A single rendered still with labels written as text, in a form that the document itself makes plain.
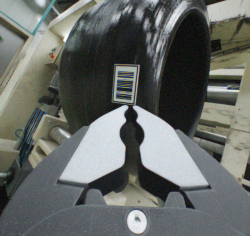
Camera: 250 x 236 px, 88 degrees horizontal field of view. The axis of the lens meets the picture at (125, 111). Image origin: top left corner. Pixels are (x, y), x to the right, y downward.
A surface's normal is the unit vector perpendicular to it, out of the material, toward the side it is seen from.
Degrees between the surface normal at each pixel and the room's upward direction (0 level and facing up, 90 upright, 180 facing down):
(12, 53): 90
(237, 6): 90
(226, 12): 90
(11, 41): 90
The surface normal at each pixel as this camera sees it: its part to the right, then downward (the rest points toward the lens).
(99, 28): -0.61, -0.26
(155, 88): 0.59, 0.20
